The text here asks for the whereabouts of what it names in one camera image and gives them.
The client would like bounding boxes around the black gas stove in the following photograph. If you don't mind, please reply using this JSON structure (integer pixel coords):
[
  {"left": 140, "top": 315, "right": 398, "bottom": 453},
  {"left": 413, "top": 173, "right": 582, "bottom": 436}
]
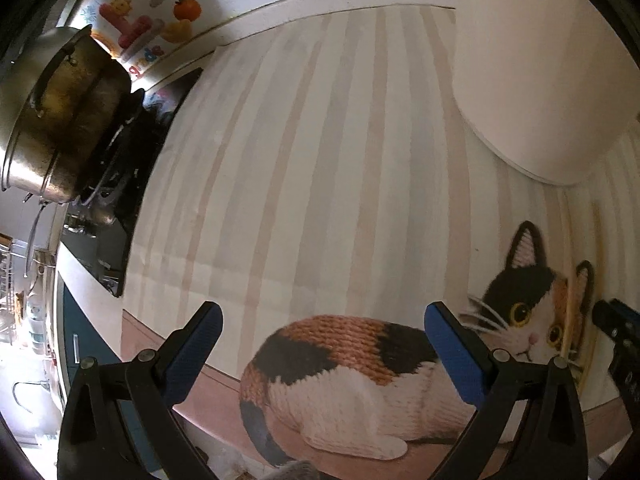
[{"left": 62, "top": 67, "right": 203, "bottom": 297}]

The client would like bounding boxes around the white cylindrical utensil holder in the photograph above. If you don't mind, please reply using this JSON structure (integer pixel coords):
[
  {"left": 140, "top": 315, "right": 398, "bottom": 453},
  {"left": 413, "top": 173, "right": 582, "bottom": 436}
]
[{"left": 452, "top": 0, "right": 639, "bottom": 185}]

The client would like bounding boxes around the striped cat placemat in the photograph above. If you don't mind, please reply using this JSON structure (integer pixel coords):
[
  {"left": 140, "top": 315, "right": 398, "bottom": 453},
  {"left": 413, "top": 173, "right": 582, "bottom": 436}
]
[{"left": 122, "top": 6, "right": 639, "bottom": 479}]

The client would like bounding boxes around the stainless steel pot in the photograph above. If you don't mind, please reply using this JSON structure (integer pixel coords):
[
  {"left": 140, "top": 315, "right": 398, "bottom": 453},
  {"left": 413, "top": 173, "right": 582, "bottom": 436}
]
[{"left": 1, "top": 26, "right": 131, "bottom": 204}]

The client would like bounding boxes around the fruit sticker poster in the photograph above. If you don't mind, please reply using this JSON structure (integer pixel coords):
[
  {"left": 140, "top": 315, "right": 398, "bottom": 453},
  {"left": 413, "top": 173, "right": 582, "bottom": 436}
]
[{"left": 79, "top": 0, "right": 222, "bottom": 84}]

